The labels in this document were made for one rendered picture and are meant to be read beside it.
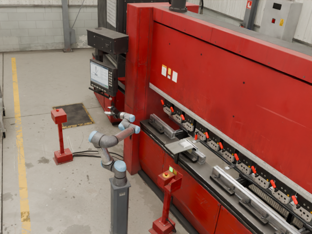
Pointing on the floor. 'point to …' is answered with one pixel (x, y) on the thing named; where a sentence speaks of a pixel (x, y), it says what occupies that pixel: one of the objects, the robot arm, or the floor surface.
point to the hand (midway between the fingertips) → (106, 109)
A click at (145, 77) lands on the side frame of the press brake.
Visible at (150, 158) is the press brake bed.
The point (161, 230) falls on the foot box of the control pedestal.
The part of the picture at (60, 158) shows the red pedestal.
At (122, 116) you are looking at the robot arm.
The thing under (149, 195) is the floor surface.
